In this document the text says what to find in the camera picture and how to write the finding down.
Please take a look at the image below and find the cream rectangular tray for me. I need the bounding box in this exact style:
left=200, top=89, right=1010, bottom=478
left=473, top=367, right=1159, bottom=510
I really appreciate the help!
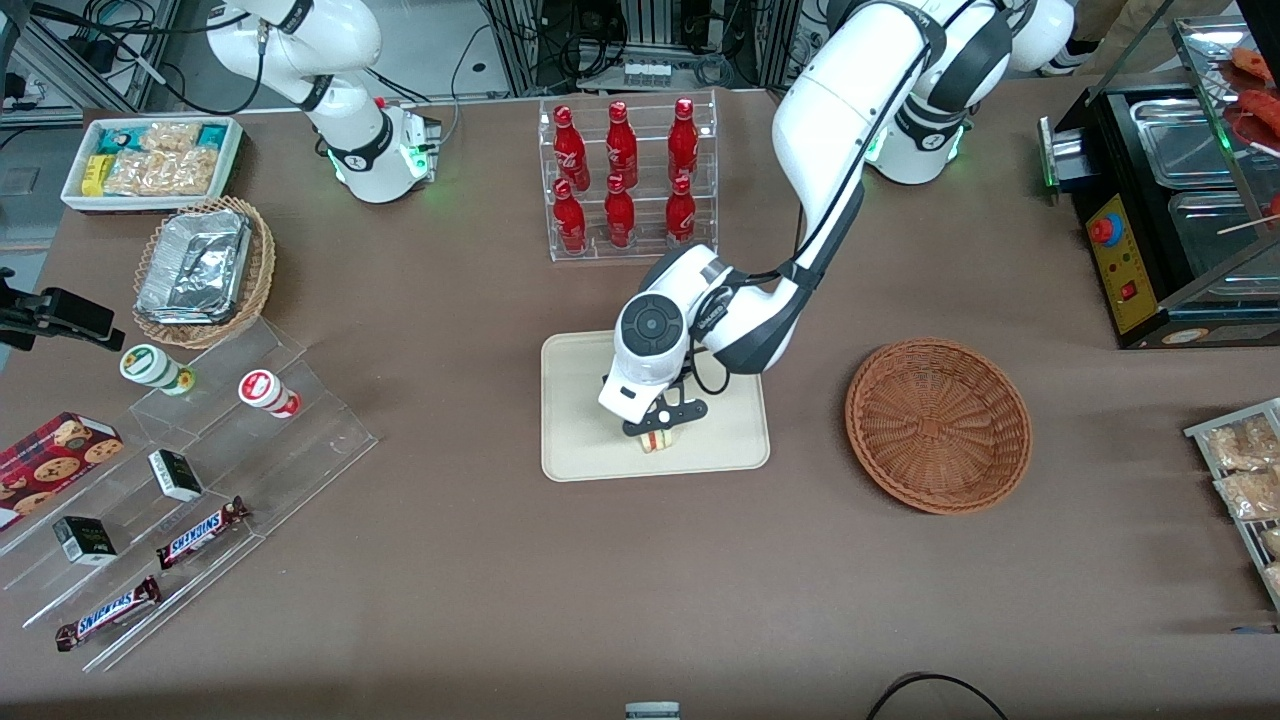
left=541, top=330, right=771, bottom=483

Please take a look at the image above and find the round brown wicker basket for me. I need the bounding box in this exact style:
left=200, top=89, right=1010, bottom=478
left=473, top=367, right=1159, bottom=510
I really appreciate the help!
left=845, top=338, right=1033, bottom=516

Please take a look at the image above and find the small tan wicker basket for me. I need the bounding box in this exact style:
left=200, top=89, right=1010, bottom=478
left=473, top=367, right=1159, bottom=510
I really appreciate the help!
left=131, top=195, right=277, bottom=350

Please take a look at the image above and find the tray of packaged crackers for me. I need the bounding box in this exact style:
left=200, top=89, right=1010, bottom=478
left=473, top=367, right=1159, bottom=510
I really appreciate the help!
left=1184, top=398, right=1280, bottom=612

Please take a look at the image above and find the clear acrylic bottle rack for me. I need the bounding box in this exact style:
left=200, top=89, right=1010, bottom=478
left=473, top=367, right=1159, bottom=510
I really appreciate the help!
left=538, top=89, right=720, bottom=265

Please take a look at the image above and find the red cola bottle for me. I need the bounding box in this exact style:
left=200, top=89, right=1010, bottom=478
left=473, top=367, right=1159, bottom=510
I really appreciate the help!
left=551, top=179, right=589, bottom=254
left=605, top=101, right=640, bottom=190
left=552, top=105, right=592, bottom=192
left=667, top=97, right=701, bottom=184
left=603, top=174, right=638, bottom=249
left=664, top=175, right=698, bottom=245

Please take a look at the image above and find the white power strip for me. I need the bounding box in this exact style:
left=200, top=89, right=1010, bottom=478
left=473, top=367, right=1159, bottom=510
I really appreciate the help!
left=621, top=58, right=702, bottom=87

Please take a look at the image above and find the clear acrylic stepped display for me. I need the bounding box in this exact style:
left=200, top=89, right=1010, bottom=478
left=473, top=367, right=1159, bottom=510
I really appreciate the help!
left=0, top=317, right=380, bottom=674

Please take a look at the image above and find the red lidded cup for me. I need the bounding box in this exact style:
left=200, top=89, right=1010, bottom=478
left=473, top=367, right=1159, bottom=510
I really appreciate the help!
left=237, top=368, right=302, bottom=420

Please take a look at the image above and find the Snickers chocolate bar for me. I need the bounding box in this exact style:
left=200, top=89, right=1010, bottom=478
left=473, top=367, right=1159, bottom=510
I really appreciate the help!
left=54, top=575, right=163, bottom=653
left=155, top=495, right=250, bottom=572

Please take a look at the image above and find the aluminium foil container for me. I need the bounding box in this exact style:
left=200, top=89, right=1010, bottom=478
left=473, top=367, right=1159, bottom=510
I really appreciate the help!
left=136, top=208, right=252, bottom=327

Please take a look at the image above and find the small black box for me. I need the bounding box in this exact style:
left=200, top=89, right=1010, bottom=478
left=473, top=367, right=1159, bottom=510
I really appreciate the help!
left=51, top=515, right=119, bottom=567
left=147, top=448, right=205, bottom=503

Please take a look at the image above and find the green lidded cup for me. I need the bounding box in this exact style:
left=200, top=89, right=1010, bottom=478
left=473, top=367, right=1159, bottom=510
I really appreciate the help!
left=119, top=343, right=197, bottom=397

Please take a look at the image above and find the black food warmer cabinet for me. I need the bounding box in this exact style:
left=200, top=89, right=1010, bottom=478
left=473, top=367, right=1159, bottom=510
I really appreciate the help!
left=1038, top=0, right=1280, bottom=351

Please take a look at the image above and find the clear bag of crackers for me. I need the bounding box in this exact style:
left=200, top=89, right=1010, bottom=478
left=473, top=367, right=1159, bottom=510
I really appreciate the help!
left=104, top=148, right=223, bottom=197
left=1203, top=414, right=1280, bottom=472
left=140, top=121, right=202, bottom=153
left=1214, top=468, right=1280, bottom=522

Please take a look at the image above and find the white snack bin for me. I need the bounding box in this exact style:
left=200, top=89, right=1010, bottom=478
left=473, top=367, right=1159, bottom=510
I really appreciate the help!
left=60, top=116, right=247, bottom=215

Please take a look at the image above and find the steel warmer pan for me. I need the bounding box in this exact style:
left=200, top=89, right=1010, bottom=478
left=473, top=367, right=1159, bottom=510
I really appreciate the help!
left=1167, top=190, right=1280, bottom=302
left=1130, top=95, right=1243, bottom=187

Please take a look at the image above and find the red cookie box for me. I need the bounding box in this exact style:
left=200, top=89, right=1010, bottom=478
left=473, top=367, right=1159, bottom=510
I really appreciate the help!
left=0, top=411, right=126, bottom=532

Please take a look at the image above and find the wooden skewer stick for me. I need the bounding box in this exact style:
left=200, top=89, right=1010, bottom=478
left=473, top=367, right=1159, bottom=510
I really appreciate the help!
left=1216, top=205, right=1280, bottom=237

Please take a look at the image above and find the red sausage on skewer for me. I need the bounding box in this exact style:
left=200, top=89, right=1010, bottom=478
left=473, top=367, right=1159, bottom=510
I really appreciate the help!
left=1238, top=89, right=1280, bottom=151
left=1229, top=45, right=1280, bottom=83

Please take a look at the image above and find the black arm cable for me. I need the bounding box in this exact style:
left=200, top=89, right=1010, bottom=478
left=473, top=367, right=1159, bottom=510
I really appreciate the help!
left=688, top=0, right=986, bottom=398

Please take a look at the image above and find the black floor cable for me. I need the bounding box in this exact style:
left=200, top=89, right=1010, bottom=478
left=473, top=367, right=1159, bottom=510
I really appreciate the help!
left=864, top=671, right=1012, bottom=720

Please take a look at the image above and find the black clamp mount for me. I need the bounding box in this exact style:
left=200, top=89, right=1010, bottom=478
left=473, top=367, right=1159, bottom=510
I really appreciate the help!
left=0, top=267, right=127, bottom=354

